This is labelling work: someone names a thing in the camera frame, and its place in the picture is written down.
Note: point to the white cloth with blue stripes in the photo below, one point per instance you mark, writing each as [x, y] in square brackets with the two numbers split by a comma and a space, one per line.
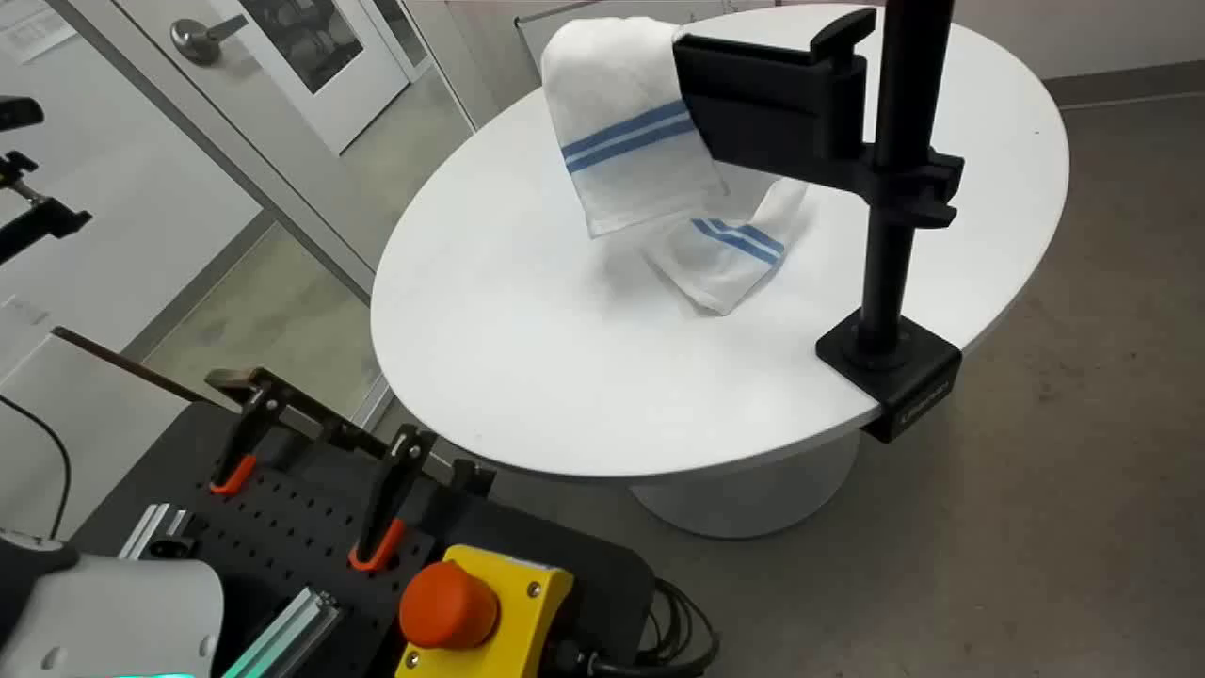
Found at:
[614, 124]

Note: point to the yellow emergency stop box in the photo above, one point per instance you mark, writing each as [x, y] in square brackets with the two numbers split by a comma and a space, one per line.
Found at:
[529, 615]

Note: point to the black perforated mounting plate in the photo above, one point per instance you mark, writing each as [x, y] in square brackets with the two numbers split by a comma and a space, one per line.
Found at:
[302, 529]

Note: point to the white door with window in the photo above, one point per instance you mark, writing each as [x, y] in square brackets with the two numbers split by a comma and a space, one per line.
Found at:
[289, 91]

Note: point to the long aluminium extrusion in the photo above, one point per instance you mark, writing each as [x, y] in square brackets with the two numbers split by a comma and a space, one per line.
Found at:
[289, 635]

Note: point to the short aluminium extrusion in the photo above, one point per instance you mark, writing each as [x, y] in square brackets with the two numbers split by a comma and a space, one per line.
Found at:
[153, 529]

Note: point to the white table pedestal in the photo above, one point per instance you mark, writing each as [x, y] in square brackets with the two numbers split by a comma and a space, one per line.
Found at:
[740, 500]

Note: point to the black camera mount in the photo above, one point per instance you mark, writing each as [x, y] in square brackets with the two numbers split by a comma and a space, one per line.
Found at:
[38, 223]

